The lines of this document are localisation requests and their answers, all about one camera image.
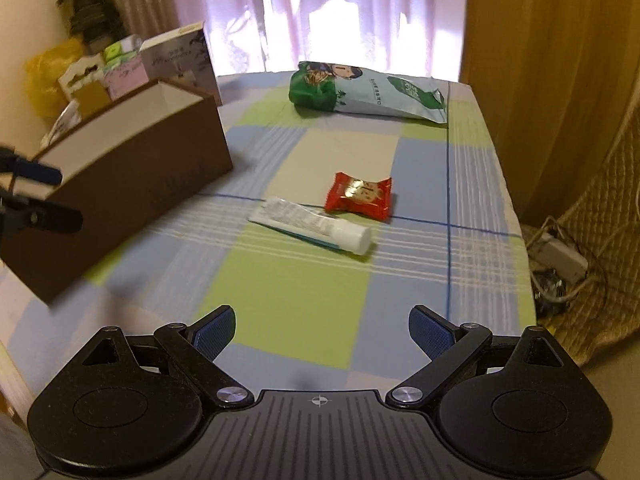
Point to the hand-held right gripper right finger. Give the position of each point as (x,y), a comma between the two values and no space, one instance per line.
(430,331)

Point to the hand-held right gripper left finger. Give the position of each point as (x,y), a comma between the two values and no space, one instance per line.
(215,331)

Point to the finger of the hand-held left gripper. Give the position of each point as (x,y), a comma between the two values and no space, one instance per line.
(45,217)
(42,174)

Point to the brown cardboard storage box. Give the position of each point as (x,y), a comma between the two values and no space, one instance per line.
(125,185)

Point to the white cream tube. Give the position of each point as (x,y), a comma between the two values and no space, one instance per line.
(310,222)

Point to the checked cloth desktop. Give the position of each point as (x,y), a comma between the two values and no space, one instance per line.
(300,285)

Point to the mustard yellow box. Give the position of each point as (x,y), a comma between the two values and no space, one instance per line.
(90,97)

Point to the yellow plastic bag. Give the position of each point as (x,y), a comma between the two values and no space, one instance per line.
(47,80)

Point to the pink box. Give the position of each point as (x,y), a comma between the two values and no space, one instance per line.
(125,77)

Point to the light green packet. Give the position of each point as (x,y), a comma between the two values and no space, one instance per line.
(122,50)

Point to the white power strip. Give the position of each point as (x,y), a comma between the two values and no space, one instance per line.
(560,257)

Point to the red candy packet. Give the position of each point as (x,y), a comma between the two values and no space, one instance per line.
(357,195)

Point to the dark handbag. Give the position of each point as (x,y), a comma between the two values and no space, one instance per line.
(90,5)

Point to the grey cardboard box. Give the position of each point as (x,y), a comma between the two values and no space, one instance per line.
(175,55)

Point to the green snack bag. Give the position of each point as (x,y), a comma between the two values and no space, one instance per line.
(370,92)

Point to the yellow curtain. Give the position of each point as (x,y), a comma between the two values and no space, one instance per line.
(540,85)

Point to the sheer purple curtain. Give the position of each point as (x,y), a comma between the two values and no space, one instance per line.
(350,10)

